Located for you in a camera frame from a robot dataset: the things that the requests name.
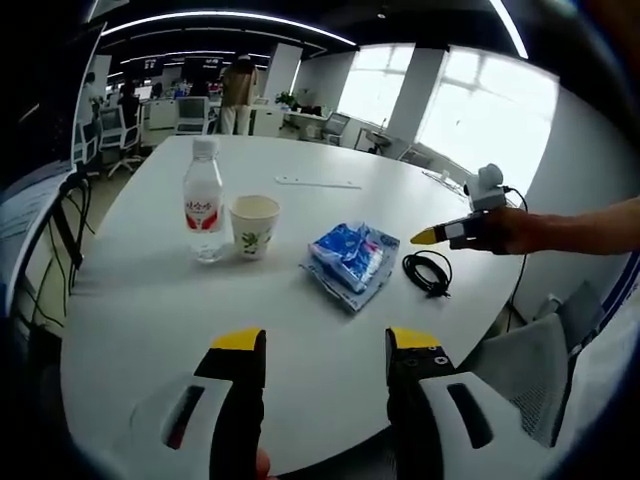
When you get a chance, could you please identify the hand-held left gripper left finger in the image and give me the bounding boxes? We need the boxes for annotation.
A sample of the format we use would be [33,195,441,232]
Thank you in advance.
[129,325,268,480]

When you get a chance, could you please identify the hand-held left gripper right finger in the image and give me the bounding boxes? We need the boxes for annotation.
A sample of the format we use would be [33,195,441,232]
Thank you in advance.
[384,325,533,480]

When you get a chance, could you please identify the blue tissue pack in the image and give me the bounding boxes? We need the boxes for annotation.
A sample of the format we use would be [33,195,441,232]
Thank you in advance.
[308,221,397,294]

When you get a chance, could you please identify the clear blue-print plastic bag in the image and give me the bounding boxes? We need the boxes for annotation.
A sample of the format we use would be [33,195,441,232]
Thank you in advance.
[298,219,402,314]

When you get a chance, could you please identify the white leaf-print paper cup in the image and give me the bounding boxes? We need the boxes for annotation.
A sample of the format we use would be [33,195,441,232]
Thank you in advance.
[228,194,282,263]

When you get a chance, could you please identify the clear plastic water bottle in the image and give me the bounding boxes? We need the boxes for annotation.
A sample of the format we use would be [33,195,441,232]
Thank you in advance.
[180,137,227,265]

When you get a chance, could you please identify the person's right hand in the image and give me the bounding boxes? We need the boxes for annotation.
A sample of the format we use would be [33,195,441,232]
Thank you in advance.
[469,207,536,257]

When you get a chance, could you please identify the person's left hand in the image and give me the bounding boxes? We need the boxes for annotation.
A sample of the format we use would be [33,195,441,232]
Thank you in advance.
[254,446,274,479]

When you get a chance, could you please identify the white mesh office chair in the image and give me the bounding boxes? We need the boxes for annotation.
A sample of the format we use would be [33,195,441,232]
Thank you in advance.
[479,279,607,449]

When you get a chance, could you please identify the white table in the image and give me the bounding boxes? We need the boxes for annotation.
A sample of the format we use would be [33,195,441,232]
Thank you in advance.
[59,134,532,477]

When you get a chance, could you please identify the green potted plant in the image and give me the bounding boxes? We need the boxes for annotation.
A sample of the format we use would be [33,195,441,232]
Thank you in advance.
[274,89,311,109]

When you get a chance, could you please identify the ceiling light strip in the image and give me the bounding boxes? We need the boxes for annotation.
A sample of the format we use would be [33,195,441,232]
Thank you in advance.
[99,13,359,49]

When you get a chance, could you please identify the dark monitor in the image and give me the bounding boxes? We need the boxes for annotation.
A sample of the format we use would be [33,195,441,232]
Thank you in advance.
[9,21,109,187]

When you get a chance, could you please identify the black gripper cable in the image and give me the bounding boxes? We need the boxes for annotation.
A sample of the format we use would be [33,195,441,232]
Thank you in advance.
[501,185,529,307]

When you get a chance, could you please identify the white table cable cover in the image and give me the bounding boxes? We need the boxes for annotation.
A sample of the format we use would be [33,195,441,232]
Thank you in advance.
[273,174,363,192]

